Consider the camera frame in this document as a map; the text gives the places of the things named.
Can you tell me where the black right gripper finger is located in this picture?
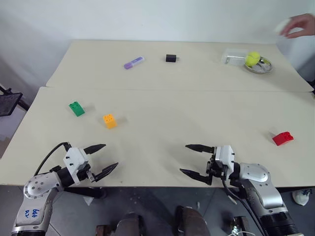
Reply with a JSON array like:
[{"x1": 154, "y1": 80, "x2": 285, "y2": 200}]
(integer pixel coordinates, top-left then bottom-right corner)
[
  {"x1": 185, "y1": 144, "x2": 216, "y2": 154},
  {"x1": 179, "y1": 168, "x2": 212, "y2": 185}
]

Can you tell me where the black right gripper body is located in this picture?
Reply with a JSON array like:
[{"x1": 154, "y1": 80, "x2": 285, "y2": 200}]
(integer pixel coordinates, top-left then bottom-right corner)
[{"x1": 205, "y1": 153, "x2": 229, "y2": 185}]

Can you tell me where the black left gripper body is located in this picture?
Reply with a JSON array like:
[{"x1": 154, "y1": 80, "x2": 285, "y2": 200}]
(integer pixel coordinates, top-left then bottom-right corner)
[{"x1": 77, "y1": 164, "x2": 97, "y2": 183}]

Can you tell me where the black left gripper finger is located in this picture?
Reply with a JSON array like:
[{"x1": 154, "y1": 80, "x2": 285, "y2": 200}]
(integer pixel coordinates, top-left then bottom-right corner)
[
  {"x1": 93, "y1": 161, "x2": 119, "y2": 183},
  {"x1": 83, "y1": 144, "x2": 107, "y2": 156}
]

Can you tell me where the person's bare hand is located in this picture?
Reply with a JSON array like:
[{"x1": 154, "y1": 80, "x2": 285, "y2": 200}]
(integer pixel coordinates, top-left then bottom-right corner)
[{"x1": 280, "y1": 13, "x2": 315, "y2": 39}]

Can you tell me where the orange toy brick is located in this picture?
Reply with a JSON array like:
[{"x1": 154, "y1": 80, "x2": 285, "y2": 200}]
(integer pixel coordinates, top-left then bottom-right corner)
[{"x1": 102, "y1": 114, "x2": 117, "y2": 129}]

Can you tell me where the green toy brick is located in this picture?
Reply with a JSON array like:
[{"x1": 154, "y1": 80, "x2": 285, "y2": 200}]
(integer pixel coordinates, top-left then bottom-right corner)
[{"x1": 68, "y1": 100, "x2": 86, "y2": 118}]

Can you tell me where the dark rounded shape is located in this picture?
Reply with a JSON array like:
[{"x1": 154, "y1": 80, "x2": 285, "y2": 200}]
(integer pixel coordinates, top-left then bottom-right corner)
[
  {"x1": 115, "y1": 212, "x2": 144, "y2": 236},
  {"x1": 175, "y1": 206, "x2": 210, "y2": 236}
]

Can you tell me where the red toy brick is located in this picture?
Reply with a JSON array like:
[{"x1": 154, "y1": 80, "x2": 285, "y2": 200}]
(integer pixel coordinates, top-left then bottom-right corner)
[{"x1": 272, "y1": 131, "x2": 295, "y2": 147}]

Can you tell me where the white shoe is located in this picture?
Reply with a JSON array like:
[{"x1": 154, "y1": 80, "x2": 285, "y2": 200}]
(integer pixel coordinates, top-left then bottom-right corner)
[{"x1": 292, "y1": 189, "x2": 312, "y2": 206}]

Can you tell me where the purple and white marker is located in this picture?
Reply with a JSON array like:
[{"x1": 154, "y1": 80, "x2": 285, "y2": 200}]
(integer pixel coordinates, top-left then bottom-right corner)
[{"x1": 124, "y1": 56, "x2": 145, "y2": 70}]

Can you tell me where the clear plastic box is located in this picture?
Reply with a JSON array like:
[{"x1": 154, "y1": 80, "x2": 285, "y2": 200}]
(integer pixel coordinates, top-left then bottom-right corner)
[{"x1": 221, "y1": 48, "x2": 248, "y2": 66}]

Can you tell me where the black metal stand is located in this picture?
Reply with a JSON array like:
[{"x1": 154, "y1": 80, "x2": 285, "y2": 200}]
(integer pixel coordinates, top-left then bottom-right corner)
[{"x1": 0, "y1": 84, "x2": 31, "y2": 118}]

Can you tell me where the round metal dish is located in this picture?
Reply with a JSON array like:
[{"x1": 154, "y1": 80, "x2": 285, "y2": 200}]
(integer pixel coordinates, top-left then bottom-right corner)
[{"x1": 243, "y1": 56, "x2": 274, "y2": 74}]

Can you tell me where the yellow tennis ball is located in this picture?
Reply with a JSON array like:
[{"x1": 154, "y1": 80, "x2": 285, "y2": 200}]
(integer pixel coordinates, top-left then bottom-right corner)
[{"x1": 246, "y1": 51, "x2": 261, "y2": 67}]

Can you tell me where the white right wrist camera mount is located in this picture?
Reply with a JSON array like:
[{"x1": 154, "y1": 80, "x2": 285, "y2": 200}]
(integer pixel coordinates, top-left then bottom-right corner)
[{"x1": 214, "y1": 145, "x2": 236, "y2": 179}]

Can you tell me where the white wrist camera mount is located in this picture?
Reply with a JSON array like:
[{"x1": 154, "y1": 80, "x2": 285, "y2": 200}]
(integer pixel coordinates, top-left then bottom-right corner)
[
  {"x1": 63, "y1": 147, "x2": 90, "y2": 185},
  {"x1": 214, "y1": 145, "x2": 236, "y2": 179}
]

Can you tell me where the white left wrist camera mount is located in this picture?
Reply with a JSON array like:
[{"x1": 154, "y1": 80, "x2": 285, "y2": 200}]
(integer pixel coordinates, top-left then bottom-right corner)
[{"x1": 63, "y1": 147, "x2": 90, "y2": 185}]

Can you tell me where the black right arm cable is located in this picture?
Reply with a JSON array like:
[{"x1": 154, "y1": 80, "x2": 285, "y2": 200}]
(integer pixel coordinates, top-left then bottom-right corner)
[{"x1": 220, "y1": 178, "x2": 269, "y2": 236}]

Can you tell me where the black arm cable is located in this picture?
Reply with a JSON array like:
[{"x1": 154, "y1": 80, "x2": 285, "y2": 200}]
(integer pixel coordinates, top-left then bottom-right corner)
[
  {"x1": 220, "y1": 178, "x2": 269, "y2": 236},
  {"x1": 33, "y1": 142, "x2": 72, "y2": 177}
]

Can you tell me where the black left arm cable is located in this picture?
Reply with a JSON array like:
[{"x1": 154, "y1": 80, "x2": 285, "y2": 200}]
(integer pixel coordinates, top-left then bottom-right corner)
[{"x1": 33, "y1": 142, "x2": 72, "y2": 177}]

